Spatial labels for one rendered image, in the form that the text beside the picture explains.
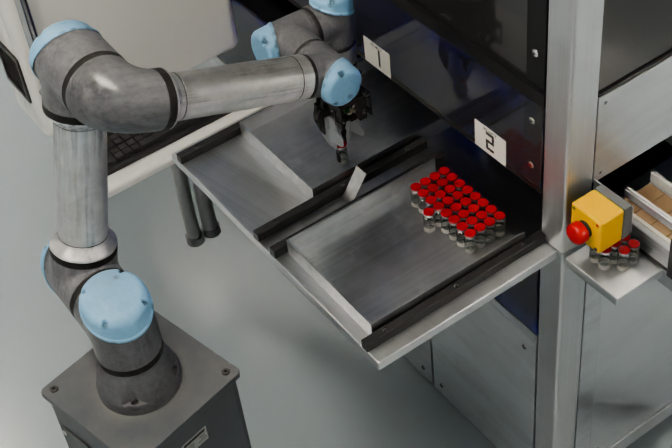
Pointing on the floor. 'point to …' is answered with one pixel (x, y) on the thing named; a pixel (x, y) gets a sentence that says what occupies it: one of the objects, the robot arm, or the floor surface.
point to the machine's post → (567, 175)
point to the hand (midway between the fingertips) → (338, 138)
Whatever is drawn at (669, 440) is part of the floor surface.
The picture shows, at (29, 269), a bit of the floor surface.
